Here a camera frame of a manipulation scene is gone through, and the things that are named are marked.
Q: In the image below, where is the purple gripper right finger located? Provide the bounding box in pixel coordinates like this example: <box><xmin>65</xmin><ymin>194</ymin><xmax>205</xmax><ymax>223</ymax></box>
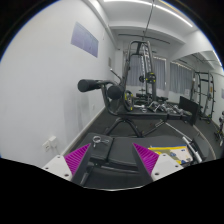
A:
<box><xmin>132</xmin><ymin>142</ymin><xmax>185</xmax><ymax>182</ymax></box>

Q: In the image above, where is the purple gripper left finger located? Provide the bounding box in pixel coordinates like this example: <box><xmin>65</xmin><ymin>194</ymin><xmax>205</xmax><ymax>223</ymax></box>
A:
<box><xmin>42</xmin><ymin>143</ymin><xmax>92</xmax><ymax>182</ymax></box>

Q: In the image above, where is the metal spring collar clip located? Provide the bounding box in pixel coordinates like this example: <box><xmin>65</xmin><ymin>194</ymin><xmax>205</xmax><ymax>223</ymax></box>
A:
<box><xmin>92</xmin><ymin>136</ymin><xmax>108</xmax><ymax>147</ymax></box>

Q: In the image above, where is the black weight bench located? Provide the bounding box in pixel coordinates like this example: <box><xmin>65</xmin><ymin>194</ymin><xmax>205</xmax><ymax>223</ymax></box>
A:
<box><xmin>70</xmin><ymin>78</ymin><xmax>214</xmax><ymax>190</ymax></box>

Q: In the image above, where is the silver barbell bar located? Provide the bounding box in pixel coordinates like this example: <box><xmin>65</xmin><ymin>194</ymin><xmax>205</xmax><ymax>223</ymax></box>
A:
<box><xmin>165</xmin><ymin>122</ymin><xmax>202</xmax><ymax>163</ymax></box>

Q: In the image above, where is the black flat bench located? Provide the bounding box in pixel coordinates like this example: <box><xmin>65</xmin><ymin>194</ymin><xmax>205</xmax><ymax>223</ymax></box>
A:
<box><xmin>179</xmin><ymin>96</ymin><xmax>199</xmax><ymax>125</ymax></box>

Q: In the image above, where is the black squat rack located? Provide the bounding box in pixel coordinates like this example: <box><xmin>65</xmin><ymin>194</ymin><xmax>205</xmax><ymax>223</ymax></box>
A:
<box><xmin>190</xmin><ymin>71</ymin><xmax>215</xmax><ymax>124</ymax></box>

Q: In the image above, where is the grey window curtain right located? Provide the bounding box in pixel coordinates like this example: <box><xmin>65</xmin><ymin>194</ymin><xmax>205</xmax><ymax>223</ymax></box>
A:
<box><xmin>170</xmin><ymin>62</ymin><xmax>193</xmax><ymax>94</ymax></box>

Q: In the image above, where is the grey window curtain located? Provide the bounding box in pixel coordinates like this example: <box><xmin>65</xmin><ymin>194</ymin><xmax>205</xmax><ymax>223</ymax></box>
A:
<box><xmin>127</xmin><ymin>56</ymin><xmax>166</xmax><ymax>90</ymax></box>
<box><xmin>170</xmin><ymin>62</ymin><xmax>193</xmax><ymax>94</ymax></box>

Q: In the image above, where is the grey window curtain left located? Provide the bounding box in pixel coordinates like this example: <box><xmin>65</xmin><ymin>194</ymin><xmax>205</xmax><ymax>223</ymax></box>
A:
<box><xmin>127</xmin><ymin>56</ymin><xmax>166</xmax><ymax>90</ymax></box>

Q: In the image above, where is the black multi-gym machine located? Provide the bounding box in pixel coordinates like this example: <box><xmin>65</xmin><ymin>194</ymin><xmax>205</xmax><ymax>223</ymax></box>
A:
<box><xmin>122</xmin><ymin>38</ymin><xmax>168</xmax><ymax>113</ymax></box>

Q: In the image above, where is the white wall socket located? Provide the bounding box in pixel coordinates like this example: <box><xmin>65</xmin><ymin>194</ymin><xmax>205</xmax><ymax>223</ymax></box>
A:
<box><xmin>42</xmin><ymin>136</ymin><xmax>57</xmax><ymax>151</ymax></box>

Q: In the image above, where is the blue wall poster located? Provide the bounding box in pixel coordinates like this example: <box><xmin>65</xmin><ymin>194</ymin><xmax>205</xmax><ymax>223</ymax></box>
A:
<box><xmin>71</xmin><ymin>22</ymin><xmax>99</xmax><ymax>57</ymax></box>

